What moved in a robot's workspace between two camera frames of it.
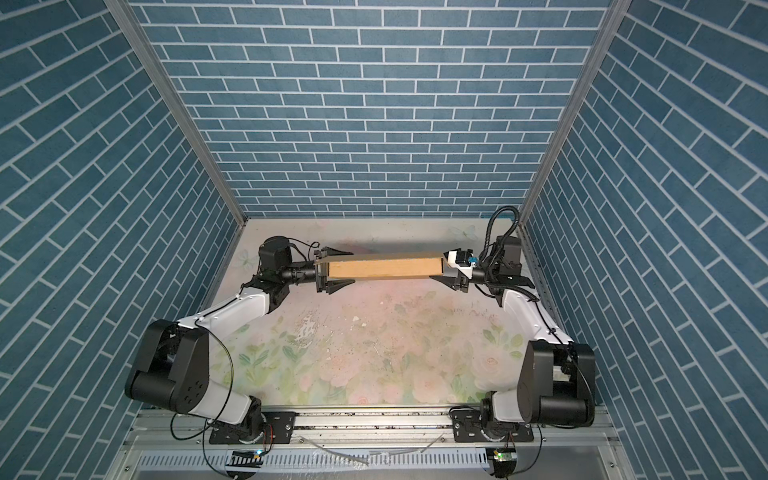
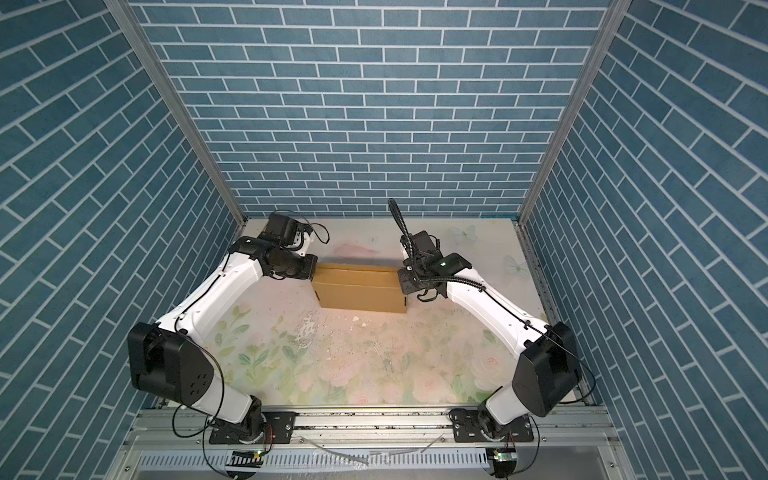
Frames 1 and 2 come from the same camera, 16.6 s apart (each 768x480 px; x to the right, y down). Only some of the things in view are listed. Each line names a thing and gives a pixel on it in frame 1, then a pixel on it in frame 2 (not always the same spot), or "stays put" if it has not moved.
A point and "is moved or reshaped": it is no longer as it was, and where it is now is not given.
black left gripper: [333, 286] → [309, 269]
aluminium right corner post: [589, 79] stays put
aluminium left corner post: [166, 85] stays put
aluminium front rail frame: [574, 443] stays put
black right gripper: [455, 284] → [403, 277]
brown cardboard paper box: [386, 265] is moved or reshaped
